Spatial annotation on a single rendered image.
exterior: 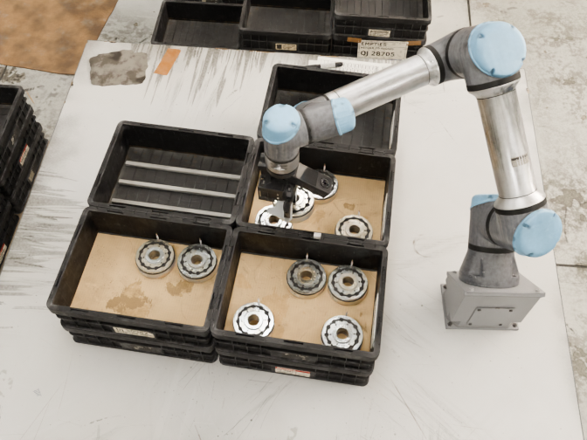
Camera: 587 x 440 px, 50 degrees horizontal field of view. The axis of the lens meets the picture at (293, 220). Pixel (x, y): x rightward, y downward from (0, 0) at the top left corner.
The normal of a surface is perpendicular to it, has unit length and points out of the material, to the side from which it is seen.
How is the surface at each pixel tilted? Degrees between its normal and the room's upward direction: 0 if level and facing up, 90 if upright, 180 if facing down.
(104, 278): 0
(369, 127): 0
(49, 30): 0
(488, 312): 90
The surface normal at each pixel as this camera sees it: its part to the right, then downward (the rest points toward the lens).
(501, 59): 0.21, 0.06
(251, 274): 0.01, -0.53
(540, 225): 0.29, 0.30
